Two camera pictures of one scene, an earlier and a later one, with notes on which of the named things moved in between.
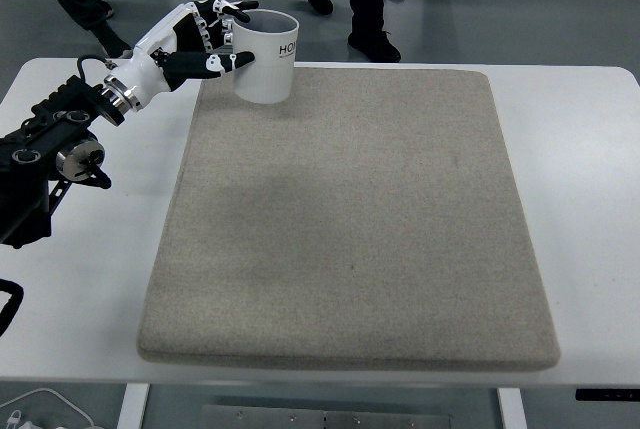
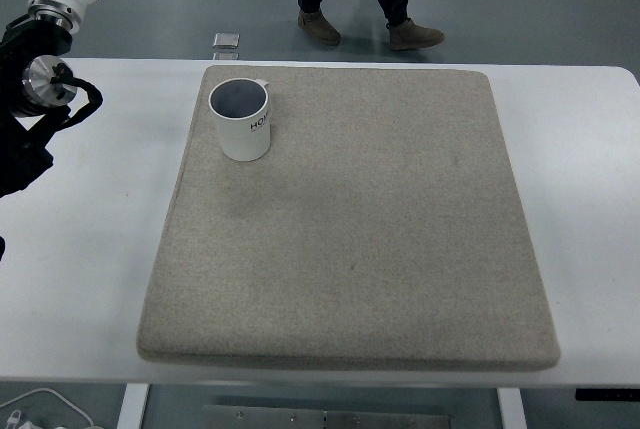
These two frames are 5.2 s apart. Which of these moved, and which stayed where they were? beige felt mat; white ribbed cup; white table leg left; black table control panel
Moved: white ribbed cup
Stayed: black table control panel; beige felt mat; white table leg left
